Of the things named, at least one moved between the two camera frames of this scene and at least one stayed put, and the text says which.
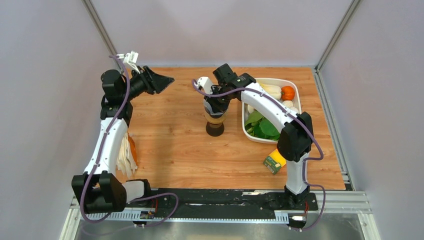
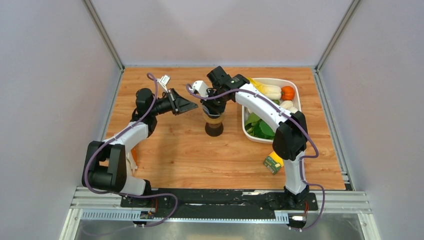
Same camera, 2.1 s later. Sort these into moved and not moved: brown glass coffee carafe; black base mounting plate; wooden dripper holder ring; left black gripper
Moved: left black gripper
Not moved: brown glass coffee carafe; wooden dripper holder ring; black base mounting plate
